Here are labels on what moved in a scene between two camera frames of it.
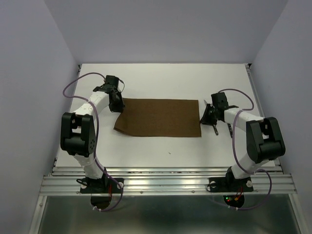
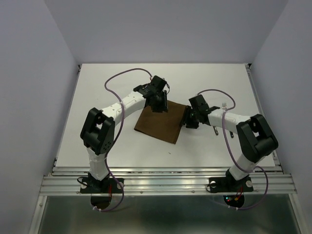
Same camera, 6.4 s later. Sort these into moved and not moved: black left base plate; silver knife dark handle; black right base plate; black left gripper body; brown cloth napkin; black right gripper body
Moved: black left gripper body; black right gripper body; brown cloth napkin
Not moved: black left base plate; silver knife dark handle; black right base plate
